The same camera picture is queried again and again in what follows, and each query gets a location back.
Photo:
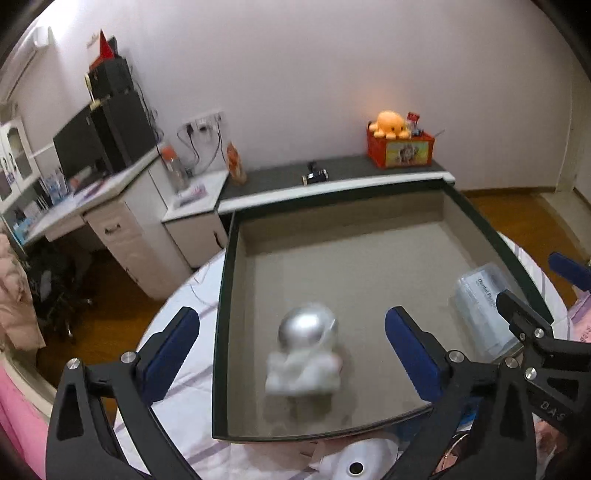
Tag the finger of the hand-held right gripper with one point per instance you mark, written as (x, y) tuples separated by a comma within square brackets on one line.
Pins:
[(570, 272), (526, 323)]

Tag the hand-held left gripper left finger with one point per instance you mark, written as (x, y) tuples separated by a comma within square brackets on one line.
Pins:
[(173, 355)]

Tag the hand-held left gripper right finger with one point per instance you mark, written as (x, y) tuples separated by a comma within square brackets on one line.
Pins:
[(411, 355)]

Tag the clear plastic packet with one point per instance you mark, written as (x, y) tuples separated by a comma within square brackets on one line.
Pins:
[(480, 309)]

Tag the white astronaut figurine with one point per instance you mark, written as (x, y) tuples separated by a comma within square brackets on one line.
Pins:
[(304, 350)]

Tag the pink box with dark rim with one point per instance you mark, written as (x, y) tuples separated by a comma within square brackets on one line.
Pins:
[(323, 258)]

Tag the white striped quilt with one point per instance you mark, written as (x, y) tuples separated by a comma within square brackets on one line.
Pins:
[(194, 392)]

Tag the pink quilt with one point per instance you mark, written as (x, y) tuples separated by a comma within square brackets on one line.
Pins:
[(581, 323)]

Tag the white round plastic object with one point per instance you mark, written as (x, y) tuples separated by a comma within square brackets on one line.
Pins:
[(364, 454)]

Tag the white desk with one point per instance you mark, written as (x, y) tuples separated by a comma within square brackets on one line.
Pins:
[(134, 240)]

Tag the low white side cabinet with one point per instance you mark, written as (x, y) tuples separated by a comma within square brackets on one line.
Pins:
[(194, 230)]

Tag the black office chair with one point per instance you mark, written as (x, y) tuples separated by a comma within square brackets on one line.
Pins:
[(55, 286)]

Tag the pink cloth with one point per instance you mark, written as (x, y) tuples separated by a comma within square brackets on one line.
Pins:
[(18, 406)]

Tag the pink padded jacket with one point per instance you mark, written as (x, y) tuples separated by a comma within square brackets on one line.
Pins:
[(16, 295)]

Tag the bottle with orange cap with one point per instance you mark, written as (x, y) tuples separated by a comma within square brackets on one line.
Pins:
[(174, 168)]

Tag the orange snack bag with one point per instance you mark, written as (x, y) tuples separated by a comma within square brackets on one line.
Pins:
[(235, 164)]

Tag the red storage crate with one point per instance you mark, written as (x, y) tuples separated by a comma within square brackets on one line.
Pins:
[(406, 152)]

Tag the black handheld device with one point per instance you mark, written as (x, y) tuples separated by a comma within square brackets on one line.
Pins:
[(316, 175)]

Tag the dark top TV cabinet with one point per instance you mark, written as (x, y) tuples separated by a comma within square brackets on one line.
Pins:
[(277, 177)]

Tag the blue white desk box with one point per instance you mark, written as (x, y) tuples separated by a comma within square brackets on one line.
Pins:
[(54, 187)]

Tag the red white small packet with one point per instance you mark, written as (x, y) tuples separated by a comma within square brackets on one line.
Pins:
[(412, 119)]

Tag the black computer tower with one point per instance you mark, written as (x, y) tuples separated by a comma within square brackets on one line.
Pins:
[(124, 131)]

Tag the orange octopus plush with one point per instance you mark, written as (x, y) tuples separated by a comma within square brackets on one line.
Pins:
[(390, 123)]

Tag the black monitor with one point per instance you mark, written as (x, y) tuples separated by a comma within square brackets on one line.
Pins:
[(76, 143)]

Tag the white hutch cabinet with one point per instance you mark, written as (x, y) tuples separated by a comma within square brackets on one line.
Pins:
[(16, 157)]

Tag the black speaker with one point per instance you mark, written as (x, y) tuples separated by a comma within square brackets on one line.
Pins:
[(113, 76)]

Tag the red triangular flag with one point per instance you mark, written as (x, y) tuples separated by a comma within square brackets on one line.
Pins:
[(105, 48)]

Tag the wall power outlet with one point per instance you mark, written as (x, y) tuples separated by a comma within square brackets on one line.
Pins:
[(203, 122)]

